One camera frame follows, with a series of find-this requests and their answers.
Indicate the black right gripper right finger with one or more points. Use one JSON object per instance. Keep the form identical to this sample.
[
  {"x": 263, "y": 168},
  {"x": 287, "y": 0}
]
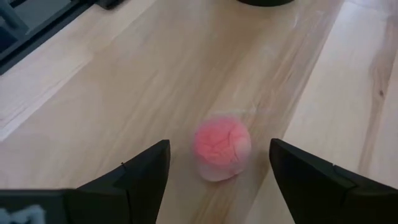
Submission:
[{"x": 329, "y": 196}]

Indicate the black table edge bracket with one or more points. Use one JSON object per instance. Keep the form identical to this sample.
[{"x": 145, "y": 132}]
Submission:
[{"x": 109, "y": 3}]

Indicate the pink toy peach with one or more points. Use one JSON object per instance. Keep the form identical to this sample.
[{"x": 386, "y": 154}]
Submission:
[{"x": 222, "y": 146}]

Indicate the green potted plant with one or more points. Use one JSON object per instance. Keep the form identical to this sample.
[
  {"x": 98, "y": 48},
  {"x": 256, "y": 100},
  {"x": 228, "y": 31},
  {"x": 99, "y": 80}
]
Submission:
[{"x": 264, "y": 2}]

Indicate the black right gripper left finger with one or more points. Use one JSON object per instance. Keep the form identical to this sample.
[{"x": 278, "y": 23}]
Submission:
[{"x": 118, "y": 199}]

